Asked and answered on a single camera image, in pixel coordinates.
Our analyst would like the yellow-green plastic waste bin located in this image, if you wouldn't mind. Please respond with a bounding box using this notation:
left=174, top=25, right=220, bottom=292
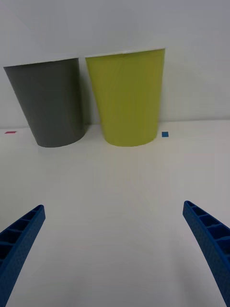
left=85, top=47, right=167, bottom=147

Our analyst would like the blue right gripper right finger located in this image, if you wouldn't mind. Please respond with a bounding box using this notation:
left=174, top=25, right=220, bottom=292
left=182, top=200, right=230, bottom=307

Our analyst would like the grey plastic waste bin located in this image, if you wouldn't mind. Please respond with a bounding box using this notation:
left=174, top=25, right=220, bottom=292
left=3, top=57, right=86, bottom=148

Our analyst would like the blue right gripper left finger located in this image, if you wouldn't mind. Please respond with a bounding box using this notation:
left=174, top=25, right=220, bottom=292
left=0, top=204, right=46, bottom=307

